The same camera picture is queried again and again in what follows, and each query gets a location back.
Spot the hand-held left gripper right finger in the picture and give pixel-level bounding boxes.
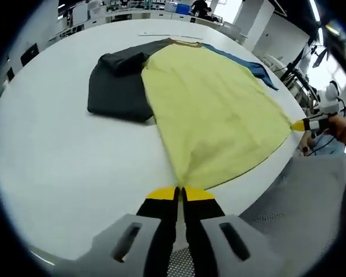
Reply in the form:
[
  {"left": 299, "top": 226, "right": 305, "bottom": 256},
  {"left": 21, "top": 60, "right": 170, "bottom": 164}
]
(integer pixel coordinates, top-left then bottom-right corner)
[{"left": 181, "top": 186, "right": 284, "bottom": 277}]

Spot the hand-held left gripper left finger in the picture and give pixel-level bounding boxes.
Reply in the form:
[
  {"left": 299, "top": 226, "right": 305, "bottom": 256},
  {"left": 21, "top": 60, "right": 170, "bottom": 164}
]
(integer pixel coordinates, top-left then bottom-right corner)
[{"left": 91, "top": 186, "right": 181, "bottom": 277}]

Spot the yellow blue grey garment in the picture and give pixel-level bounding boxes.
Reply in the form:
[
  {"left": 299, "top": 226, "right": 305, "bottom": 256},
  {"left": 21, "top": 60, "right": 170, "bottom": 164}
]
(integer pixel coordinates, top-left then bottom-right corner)
[{"left": 86, "top": 37, "right": 295, "bottom": 192}]

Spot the white template strip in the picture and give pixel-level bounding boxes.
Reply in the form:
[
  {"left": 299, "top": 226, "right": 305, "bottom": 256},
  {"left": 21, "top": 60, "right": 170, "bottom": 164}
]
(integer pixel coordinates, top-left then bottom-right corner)
[{"left": 137, "top": 29, "right": 205, "bottom": 40}]

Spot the person's right hand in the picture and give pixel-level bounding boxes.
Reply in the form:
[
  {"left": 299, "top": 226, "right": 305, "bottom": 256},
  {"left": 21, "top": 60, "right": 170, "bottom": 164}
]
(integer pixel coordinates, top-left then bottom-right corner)
[{"left": 327, "top": 112, "right": 346, "bottom": 143}]

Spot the person's light blue shirt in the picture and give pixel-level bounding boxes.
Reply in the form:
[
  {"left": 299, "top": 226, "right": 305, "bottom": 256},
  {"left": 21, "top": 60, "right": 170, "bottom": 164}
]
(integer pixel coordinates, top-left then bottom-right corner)
[{"left": 305, "top": 134, "right": 346, "bottom": 159}]

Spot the long ceiling light strip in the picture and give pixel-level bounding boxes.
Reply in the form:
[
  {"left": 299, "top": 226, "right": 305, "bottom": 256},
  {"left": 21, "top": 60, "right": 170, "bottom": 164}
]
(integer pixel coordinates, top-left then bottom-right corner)
[{"left": 309, "top": 0, "right": 321, "bottom": 21}]

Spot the white office chair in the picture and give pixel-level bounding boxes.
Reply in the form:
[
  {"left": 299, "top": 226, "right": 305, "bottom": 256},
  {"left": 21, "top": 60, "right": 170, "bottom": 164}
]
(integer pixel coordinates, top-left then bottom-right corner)
[{"left": 221, "top": 21, "right": 246, "bottom": 44}]

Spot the white cabinet row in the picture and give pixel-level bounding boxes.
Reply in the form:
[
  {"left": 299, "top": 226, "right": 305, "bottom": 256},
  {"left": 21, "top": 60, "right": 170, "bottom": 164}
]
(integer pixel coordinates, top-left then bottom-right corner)
[{"left": 57, "top": 5, "right": 193, "bottom": 38}]

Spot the black cable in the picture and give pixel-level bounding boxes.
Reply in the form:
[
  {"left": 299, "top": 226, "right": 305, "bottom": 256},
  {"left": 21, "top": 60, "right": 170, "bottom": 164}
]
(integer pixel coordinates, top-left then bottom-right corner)
[{"left": 307, "top": 126, "right": 345, "bottom": 155}]

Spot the black wall panel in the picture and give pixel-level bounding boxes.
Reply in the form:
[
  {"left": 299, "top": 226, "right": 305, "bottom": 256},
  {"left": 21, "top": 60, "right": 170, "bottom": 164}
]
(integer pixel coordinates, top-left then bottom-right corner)
[{"left": 19, "top": 42, "right": 40, "bottom": 68}]

